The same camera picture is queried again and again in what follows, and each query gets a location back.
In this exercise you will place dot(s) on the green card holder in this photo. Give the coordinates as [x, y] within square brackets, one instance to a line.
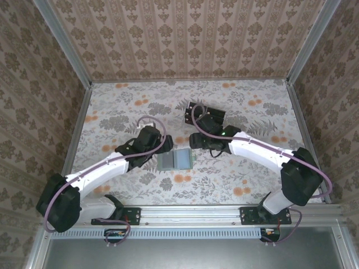
[183, 161]

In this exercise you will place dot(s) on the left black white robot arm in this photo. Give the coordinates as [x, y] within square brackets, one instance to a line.
[98, 171]

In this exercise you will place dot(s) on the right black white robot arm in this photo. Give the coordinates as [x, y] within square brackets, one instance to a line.
[258, 151]

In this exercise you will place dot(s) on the floral patterned table cover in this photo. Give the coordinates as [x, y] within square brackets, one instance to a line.
[196, 190]

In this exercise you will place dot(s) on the grey metal sheet panel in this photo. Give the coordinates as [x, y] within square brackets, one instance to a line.
[190, 255]

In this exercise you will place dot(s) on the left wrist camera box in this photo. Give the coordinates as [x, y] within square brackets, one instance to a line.
[146, 125]

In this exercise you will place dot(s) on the thin aluminium rail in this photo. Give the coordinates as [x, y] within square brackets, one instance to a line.
[190, 80]

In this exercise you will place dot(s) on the aluminium mounting rail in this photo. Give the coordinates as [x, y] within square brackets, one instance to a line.
[190, 214]

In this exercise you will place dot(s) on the aluminium side rail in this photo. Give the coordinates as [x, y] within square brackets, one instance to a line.
[299, 112]
[78, 126]

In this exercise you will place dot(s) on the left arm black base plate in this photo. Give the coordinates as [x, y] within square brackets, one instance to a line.
[134, 216]

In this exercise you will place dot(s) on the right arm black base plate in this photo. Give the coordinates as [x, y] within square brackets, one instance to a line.
[246, 217]

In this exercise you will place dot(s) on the aluminium frame post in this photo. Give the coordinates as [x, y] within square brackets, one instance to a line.
[311, 42]
[64, 42]

